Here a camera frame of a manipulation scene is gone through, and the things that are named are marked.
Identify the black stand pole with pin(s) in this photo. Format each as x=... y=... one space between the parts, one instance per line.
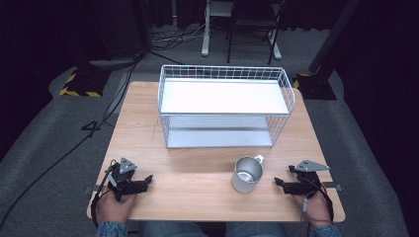
x=332 y=36

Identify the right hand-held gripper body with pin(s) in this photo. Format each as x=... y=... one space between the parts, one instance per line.
x=309 y=179

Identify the person's right hand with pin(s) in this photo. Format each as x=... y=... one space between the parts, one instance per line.
x=315 y=210

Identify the white desk frame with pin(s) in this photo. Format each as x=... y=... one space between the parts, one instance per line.
x=206 y=39

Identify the person's leg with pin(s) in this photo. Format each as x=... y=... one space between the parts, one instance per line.
x=173 y=230
x=257 y=230

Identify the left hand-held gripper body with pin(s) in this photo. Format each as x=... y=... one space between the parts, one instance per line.
x=122 y=176

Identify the person's left leg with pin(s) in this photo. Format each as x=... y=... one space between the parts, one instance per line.
x=173 y=230

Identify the black folding chair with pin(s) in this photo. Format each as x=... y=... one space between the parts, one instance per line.
x=253 y=23

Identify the metal mug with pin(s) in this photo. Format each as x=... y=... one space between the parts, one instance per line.
x=247 y=176

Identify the black yellow striped stand base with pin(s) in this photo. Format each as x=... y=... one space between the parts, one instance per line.
x=84 y=84
x=314 y=87

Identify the grey tape strip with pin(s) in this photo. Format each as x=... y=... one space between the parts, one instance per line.
x=90 y=190
x=332 y=186

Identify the person's left hand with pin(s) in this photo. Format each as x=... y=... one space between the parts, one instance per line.
x=113 y=209

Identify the person's right leg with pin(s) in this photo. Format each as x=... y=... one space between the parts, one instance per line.
x=257 y=230

